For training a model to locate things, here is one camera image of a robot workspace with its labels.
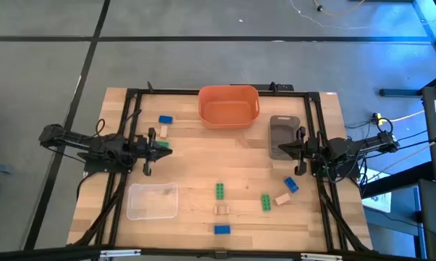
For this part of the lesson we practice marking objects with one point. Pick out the black aluminium table frame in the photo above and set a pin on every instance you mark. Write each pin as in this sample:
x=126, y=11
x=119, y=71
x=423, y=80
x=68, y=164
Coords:
x=167, y=92

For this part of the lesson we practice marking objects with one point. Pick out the black aluminium crossbar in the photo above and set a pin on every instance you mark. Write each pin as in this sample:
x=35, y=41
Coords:
x=40, y=253

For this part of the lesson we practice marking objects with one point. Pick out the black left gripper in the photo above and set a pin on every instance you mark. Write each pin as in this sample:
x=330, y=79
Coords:
x=149, y=150

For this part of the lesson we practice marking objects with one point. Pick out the plain black cabinet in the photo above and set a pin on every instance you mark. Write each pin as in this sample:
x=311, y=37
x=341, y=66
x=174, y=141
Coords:
x=435, y=217

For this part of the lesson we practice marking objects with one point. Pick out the rectangular wooden block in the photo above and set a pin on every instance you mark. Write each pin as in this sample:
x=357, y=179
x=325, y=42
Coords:
x=282, y=199
x=163, y=131

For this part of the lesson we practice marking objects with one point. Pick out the wooden arch block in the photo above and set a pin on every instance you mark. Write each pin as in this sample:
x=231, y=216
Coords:
x=221, y=209

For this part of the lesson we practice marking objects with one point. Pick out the blue studded toy brick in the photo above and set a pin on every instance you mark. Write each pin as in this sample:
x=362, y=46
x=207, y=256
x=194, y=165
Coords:
x=222, y=229
x=291, y=184
x=165, y=119

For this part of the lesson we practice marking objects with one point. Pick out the silver metal bracket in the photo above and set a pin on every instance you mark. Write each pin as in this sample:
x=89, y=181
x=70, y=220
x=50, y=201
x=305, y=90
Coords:
x=321, y=256
x=120, y=252

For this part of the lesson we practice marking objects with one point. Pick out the grey-brown plastic tray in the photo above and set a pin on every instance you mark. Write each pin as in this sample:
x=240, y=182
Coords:
x=279, y=130

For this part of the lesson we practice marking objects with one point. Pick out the clear plastic bin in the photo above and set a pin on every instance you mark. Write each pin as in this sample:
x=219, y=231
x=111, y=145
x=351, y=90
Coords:
x=153, y=203

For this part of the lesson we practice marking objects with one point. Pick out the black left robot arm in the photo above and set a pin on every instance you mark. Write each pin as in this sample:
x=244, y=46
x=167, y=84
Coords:
x=76, y=138

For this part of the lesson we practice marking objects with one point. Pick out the green studded toy brick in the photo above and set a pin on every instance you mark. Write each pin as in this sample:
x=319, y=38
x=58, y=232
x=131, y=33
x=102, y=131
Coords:
x=266, y=202
x=219, y=191
x=165, y=144

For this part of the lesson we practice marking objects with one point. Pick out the printed paper sheet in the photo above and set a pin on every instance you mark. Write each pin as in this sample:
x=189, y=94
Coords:
x=379, y=201

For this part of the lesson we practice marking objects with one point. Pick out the yellow power plug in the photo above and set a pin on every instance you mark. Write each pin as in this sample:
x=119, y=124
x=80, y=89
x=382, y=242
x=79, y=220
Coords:
x=376, y=116

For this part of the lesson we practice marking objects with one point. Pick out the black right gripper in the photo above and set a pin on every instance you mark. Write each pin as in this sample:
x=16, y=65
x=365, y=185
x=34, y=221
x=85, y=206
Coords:
x=306, y=149

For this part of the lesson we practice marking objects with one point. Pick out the black floor beam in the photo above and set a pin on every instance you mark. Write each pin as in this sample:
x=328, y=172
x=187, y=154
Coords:
x=399, y=92

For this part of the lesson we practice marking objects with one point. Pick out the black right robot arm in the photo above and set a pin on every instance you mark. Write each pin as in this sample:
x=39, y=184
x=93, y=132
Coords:
x=348, y=146

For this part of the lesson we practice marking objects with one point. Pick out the orange plastic bin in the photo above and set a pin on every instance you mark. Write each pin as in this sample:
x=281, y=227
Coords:
x=229, y=112

